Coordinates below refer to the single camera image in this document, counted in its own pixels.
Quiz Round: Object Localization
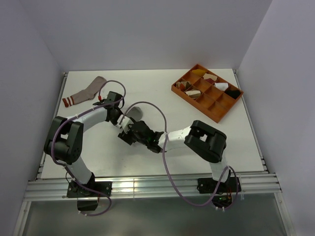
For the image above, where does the grey sock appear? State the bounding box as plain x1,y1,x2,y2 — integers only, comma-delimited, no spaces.
126,106,143,121

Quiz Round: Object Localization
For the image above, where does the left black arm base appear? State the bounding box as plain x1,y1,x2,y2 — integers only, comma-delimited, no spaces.
66,181,112,216

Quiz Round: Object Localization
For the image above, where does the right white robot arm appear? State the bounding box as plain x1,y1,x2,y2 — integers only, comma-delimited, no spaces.
118,120,230,192

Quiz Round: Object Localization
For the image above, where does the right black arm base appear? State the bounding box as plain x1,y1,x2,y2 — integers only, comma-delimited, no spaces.
196,177,241,206

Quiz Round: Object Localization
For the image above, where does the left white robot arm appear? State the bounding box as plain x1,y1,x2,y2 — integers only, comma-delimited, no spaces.
44,91,124,196

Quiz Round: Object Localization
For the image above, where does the beige sock with red stripes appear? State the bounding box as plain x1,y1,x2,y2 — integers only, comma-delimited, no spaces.
62,76,107,108

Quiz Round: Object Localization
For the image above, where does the brown patterned rolled sock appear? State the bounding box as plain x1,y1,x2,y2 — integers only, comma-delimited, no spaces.
176,81,191,91

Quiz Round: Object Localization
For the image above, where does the beige brown rolled sock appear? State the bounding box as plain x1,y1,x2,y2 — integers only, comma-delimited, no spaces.
185,89,201,100

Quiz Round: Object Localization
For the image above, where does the orange compartment tray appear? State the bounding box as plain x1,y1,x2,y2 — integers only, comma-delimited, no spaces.
171,64,244,123

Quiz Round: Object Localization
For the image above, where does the yellow rolled sock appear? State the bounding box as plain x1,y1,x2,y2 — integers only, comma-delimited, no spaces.
191,69,207,77

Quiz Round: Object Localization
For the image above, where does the red beige rolled sock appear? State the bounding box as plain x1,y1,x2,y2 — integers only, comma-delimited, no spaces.
203,73,218,84

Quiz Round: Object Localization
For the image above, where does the white rolled sock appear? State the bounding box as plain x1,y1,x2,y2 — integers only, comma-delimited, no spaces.
214,83,229,91

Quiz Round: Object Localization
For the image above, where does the black rolled sock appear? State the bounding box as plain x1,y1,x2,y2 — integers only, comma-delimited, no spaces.
225,90,241,100

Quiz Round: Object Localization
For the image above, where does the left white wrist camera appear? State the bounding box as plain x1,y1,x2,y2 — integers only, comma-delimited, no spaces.
98,91,108,101

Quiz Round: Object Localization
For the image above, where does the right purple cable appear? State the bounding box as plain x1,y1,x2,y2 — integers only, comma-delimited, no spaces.
124,101,239,211

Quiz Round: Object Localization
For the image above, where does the purple cable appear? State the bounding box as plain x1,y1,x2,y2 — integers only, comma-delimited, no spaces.
50,79,126,217
124,101,239,211

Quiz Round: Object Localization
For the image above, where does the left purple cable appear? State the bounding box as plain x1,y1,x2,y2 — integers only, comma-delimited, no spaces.
50,79,126,217

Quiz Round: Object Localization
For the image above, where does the aluminium frame rail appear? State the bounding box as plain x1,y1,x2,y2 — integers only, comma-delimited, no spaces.
24,173,282,202

